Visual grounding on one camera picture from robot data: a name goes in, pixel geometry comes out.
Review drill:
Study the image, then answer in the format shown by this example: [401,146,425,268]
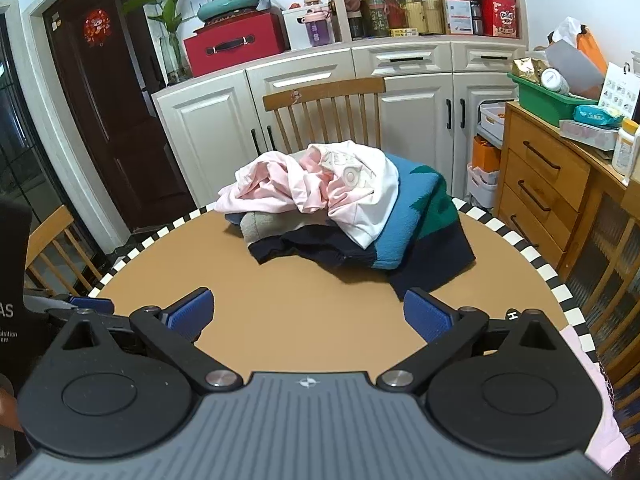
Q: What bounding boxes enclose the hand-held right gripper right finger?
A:
[376,288,571,394]

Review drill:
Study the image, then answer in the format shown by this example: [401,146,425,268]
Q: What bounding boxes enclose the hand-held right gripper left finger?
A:
[47,287,246,395]

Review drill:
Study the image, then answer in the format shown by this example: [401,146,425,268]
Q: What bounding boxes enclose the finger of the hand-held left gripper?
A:
[25,294,116,318]

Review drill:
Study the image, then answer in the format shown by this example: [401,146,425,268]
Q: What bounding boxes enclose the pink and white t-shirt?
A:
[215,142,401,250]

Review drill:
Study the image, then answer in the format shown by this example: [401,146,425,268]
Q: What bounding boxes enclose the person's left hand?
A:
[0,382,23,432]

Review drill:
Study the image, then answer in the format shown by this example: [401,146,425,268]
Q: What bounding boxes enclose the wooden spindle-back chair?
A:
[22,205,103,297]
[560,195,640,431]
[262,77,387,156]

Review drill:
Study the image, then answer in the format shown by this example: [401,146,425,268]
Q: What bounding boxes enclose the round wooden table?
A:
[86,198,613,386]

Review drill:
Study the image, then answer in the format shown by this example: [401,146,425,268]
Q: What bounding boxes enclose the colour-block knit sweater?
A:
[225,152,477,302]

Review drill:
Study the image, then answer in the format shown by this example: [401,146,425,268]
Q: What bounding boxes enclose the white storage trolley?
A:
[467,100,508,208]

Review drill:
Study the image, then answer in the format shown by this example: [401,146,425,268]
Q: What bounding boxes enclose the dark brown door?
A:
[42,0,196,233]

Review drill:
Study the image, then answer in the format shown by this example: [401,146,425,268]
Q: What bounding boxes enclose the orange paper bag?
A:
[472,135,502,172]

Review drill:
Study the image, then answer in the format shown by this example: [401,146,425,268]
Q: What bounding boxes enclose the wooden drawer cabinet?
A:
[497,101,640,281]

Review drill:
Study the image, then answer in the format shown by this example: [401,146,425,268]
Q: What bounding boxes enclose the white sideboard cabinet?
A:
[115,0,531,221]

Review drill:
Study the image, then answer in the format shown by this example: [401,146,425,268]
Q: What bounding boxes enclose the pink cloth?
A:
[560,327,632,473]

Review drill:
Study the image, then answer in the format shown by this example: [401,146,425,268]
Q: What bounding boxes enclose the pink flat box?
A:
[559,119,621,152]

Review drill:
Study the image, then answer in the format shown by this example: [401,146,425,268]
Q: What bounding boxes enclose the green plastic basket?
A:
[507,72,608,127]

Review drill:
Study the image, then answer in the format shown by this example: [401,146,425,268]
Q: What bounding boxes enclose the red door decoration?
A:
[82,7,113,48]

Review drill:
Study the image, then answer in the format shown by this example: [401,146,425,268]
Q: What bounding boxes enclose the white bottle yellow cap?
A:
[611,119,640,176]

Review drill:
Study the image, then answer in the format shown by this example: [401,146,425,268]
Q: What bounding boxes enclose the teal wet wipes packet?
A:
[572,104,626,128]

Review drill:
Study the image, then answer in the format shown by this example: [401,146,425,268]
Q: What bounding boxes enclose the red storage box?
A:
[182,12,287,78]

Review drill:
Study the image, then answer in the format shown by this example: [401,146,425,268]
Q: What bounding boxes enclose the white jar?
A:
[540,67,571,96]

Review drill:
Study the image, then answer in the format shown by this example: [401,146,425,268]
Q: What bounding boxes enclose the gold foil packet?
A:
[511,57,548,86]

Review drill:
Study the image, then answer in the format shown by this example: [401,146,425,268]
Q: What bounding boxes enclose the green plant in vase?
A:
[122,0,201,83]

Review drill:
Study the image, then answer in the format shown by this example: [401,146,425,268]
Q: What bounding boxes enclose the grey board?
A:
[544,39,607,97]

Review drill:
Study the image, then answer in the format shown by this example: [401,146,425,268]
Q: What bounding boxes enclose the white desk calendar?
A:
[597,62,640,113]

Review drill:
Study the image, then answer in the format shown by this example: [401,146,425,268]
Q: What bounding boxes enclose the yellow packets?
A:
[402,0,446,36]

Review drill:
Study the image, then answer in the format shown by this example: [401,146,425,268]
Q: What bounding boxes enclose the white container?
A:
[282,7,316,51]

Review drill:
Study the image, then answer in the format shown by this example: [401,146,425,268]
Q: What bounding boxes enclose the white box red label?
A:
[444,0,473,35]

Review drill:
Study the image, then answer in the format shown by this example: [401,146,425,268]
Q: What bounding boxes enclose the teal round pot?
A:
[196,0,261,23]

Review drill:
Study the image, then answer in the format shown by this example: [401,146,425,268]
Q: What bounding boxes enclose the pink purple water bottle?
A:
[299,0,333,47]

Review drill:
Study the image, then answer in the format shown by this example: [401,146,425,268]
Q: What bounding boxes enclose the clear storage jar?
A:
[362,0,391,38]

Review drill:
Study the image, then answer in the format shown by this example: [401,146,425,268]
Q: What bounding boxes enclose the red printed box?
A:
[481,0,519,39]

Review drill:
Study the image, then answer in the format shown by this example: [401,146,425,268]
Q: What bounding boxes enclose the orange and white bag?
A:
[547,16,608,76]

